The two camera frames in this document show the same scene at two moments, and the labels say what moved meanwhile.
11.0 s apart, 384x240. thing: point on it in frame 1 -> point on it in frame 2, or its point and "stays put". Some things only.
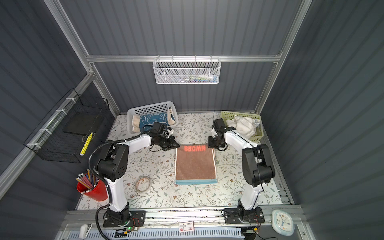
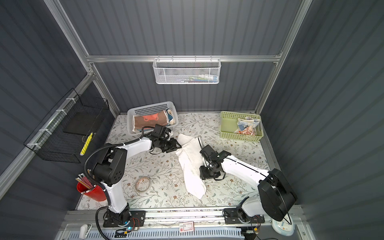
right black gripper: [211, 144] -> [203, 174]
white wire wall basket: [186, 71] stays put
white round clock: [282, 222] stays put
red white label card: [186, 226] stays put
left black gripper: [171, 145] stays put
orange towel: [195, 164] -> [142, 121]
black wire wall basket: [62, 136] stays put
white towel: [244, 126] -> [191, 154]
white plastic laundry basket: [154, 108] stays put
